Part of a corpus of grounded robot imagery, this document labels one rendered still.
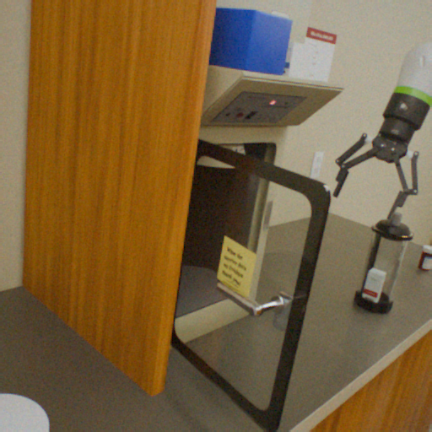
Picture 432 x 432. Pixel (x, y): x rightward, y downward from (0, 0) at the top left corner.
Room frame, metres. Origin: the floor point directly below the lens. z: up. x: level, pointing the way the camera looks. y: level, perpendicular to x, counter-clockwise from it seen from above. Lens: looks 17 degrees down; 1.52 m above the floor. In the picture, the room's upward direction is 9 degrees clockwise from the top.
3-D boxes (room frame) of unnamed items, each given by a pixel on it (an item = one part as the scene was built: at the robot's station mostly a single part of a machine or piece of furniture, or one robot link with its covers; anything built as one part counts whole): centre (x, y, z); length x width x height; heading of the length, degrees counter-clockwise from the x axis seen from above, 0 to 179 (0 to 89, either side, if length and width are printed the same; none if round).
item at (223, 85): (0.92, -0.07, 1.46); 0.32 x 0.12 x 0.10; 139
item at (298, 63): (0.96, -0.10, 1.54); 0.05 x 0.05 x 0.06; 33
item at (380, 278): (1.23, -0.47, 1.06); 0.11 x 0.11 x 0.21
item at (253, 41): (0.85, -0.01, 1.56); 0.10 x 0.10 x 0.09; 49
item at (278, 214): (0.72, -0.04, 1.19); 0.30 x 0.01 x 0.40; 42
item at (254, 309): (0.64, -0.06, 1.20); 0.10 x 0.05 x 0.03; 42
